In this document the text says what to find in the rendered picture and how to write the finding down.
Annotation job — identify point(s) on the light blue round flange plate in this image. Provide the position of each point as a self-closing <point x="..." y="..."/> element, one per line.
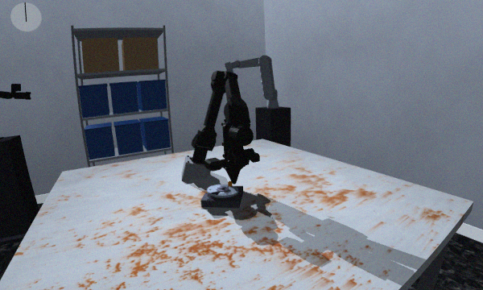
<point x="212" y="191"/>

